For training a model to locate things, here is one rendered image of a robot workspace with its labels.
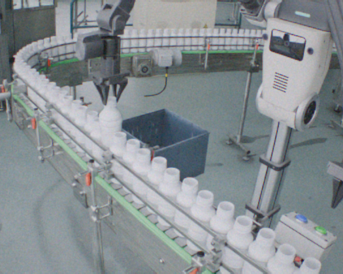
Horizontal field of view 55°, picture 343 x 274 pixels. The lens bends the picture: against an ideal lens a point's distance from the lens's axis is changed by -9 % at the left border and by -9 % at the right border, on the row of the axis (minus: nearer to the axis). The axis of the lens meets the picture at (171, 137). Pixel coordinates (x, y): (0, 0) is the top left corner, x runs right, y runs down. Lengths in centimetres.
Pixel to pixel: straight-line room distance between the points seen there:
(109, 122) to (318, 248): 68
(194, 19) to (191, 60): 254
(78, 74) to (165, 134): 91
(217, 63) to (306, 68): 169
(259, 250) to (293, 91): 68
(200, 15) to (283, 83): 406
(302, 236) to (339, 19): 50
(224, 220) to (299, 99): 62
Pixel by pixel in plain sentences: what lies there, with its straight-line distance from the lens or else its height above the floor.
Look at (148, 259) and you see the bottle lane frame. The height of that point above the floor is 85.
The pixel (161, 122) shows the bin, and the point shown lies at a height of 88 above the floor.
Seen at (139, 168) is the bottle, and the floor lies 112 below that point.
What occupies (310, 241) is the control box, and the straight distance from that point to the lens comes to 88.
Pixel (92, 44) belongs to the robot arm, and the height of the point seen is 144.
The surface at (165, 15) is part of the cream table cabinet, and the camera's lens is 506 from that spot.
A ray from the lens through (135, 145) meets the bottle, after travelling 101.
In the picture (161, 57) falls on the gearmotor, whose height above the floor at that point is 101.
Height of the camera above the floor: 166
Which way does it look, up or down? 28 degrees down
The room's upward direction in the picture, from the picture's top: 4 degrees clockwise
